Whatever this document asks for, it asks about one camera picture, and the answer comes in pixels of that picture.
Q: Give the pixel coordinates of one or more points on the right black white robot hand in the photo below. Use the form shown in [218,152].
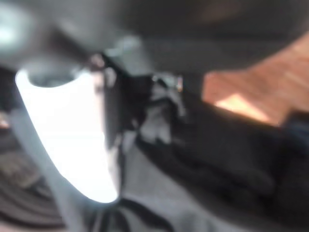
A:
[67,133]

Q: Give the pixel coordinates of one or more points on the black garment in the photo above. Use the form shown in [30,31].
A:
[217,157]

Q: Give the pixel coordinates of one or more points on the dark grey washing machine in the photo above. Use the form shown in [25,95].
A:
[21,193]

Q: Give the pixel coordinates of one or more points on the square wicker laundry basket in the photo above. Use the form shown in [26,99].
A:
[265,84]

